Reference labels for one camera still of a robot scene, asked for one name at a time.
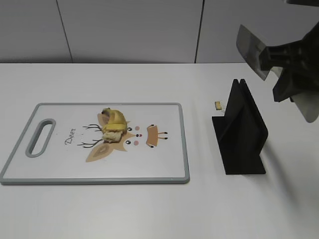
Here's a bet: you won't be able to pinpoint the white handled kitchen knife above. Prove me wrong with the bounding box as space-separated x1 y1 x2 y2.
236 25 319 123

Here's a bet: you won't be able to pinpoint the small yellow banana crumb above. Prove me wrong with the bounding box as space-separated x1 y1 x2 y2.
215 101 222 111

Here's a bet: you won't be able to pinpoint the cut banana slice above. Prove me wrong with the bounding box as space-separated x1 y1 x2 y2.
102 130 123 143

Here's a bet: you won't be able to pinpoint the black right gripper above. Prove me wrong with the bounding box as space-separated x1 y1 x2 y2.
259 23 319 102

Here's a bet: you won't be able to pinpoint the white deer cutting board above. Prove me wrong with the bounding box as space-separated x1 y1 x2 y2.
0 103 190 185

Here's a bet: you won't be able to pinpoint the yellow banana piece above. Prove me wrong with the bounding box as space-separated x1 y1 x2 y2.
102 108 128 133

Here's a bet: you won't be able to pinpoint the black knife stand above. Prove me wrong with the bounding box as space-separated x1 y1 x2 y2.
212 79 268 175

